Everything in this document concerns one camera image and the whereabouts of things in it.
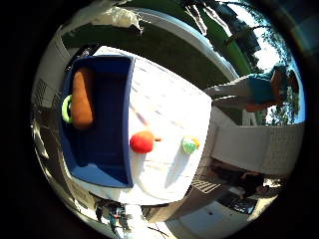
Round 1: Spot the red plush apple toy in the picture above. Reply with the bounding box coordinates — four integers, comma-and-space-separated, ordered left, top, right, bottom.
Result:
129, 129, 162, 154

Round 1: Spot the small green plush toy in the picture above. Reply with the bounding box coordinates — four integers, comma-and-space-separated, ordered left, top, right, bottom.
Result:
180, 134, 201, 155

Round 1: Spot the blue plastic container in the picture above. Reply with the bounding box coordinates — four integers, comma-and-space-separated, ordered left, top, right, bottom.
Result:
59, 54, 137, 189

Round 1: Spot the white tablecloth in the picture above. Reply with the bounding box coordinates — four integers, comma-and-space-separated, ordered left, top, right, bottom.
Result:
71, 45, 213, 206

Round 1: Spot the person in blue shirt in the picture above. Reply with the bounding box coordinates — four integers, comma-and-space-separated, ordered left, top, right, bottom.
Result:
203, 64, 300, 114

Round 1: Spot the person in black clothes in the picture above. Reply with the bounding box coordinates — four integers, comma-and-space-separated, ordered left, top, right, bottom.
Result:
212, 165, 287, 200

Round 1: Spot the dark glass window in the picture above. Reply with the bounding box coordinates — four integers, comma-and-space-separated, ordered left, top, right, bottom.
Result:
217, 192, 257, 215

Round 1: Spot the white block wall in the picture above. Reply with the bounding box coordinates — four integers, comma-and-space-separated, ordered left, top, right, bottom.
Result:
210, 122, 305, 177

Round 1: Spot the white black cable bundle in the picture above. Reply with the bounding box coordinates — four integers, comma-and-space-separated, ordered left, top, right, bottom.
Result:
182, 0, 233, 36

